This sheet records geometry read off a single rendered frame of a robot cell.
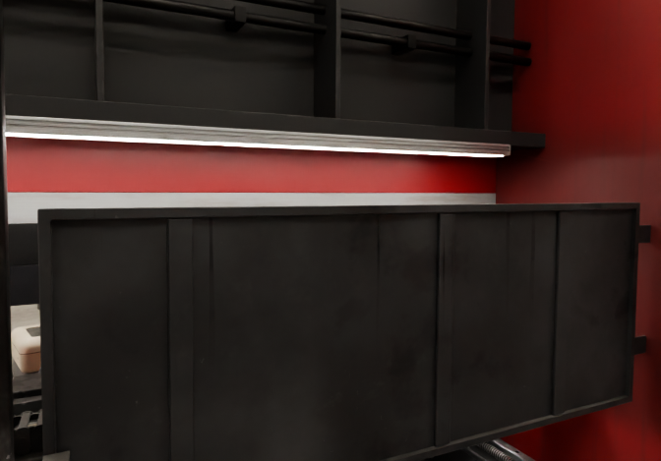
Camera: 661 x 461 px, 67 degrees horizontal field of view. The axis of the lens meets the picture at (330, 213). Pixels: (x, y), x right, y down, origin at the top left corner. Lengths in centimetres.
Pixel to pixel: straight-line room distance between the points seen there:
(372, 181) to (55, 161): 75
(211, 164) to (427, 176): 61
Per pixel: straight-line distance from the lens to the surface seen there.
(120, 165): 117
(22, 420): 87
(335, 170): 130
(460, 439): 102
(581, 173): 142
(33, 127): 97
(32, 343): 214
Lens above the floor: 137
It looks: 3 degrees down
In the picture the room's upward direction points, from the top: straight up
